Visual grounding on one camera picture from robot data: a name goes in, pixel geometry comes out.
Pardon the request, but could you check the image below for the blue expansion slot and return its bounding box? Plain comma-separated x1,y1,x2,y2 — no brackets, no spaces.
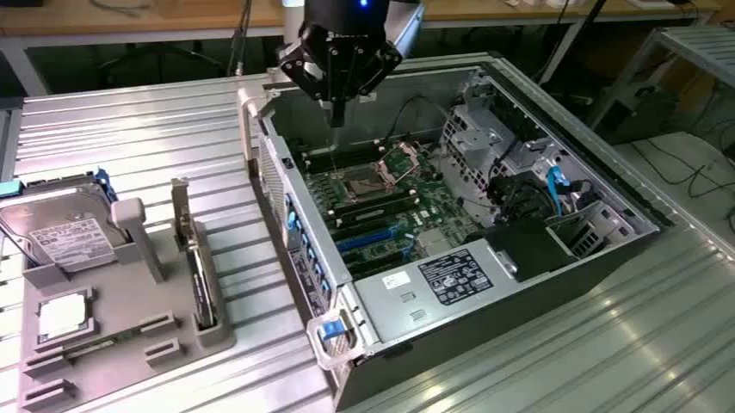
335,229,399,254

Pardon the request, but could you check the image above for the perforated metal drive bay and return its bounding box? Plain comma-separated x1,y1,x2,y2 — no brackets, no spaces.
439,102,532,184

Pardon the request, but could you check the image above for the black looped wire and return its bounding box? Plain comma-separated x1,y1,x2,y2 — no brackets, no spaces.
385,96,452,145

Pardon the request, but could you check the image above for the metal socket cover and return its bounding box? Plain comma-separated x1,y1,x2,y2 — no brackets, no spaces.
375,140,425,185

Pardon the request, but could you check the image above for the graphics card with metal bracket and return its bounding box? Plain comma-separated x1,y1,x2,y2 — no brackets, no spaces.
169,176,218,333

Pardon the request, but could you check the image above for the wooden desk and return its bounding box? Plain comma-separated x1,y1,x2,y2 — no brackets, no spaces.
0,0,719,38

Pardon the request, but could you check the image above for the silver chipset heat sink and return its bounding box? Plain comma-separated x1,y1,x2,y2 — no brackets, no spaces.
415,229,456,256

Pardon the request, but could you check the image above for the grey power supply with label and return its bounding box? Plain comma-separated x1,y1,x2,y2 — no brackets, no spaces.
351,239,521,348

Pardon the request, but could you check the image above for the metal slat shelf frame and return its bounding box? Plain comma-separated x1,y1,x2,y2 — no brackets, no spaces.
589,25,735,131

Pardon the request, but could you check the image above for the black chair base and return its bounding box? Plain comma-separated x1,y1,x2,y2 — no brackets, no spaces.
94,40,228,77

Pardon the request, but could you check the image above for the green RAM stick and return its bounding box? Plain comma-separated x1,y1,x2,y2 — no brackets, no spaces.
56,324,145,359

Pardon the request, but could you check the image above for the thin hanging cable with plug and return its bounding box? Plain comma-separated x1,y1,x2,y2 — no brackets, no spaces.
226,0,254,78

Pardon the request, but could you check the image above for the open black PC case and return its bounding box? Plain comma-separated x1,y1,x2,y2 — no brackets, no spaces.
236,51,673,410

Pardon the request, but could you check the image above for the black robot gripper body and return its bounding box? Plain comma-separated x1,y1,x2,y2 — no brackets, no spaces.
301,0,392,101

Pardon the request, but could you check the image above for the black power wire bundle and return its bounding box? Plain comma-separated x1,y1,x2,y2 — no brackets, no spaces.
487,171,556,227

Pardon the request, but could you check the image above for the grey parts rack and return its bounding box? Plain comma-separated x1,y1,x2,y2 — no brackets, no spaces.
16,196,238,410

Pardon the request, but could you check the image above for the silver disk bay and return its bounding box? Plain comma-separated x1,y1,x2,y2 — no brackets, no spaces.
543,199,640,260

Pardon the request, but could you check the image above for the black plastic fan shroud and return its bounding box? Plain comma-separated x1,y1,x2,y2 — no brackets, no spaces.
463,216,579,284

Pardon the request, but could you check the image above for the black RAM slot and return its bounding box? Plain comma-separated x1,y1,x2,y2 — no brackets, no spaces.
300,145,384,170
333,200,419,228
327,191,419,219

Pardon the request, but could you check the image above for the silver hard disk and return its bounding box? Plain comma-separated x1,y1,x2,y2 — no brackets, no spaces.
0,182,130,273

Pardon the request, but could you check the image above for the silver CPU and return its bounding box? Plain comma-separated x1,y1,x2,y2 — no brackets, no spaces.
36,293,94,337

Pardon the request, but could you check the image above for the blue disk wire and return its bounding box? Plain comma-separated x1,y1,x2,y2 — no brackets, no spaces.
547,164,576,217

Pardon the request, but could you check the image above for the black box under shelf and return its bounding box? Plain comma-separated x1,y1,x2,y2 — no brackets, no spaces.
609,83,681,145

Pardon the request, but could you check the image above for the blue disk caddy rail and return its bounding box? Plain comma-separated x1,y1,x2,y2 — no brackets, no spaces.
84,167,120,204

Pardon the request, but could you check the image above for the green motherboard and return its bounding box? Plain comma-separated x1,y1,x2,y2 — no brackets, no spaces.
301,137,491,281

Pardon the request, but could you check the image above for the CPU socket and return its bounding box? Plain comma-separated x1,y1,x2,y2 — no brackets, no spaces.
340,169,393,198

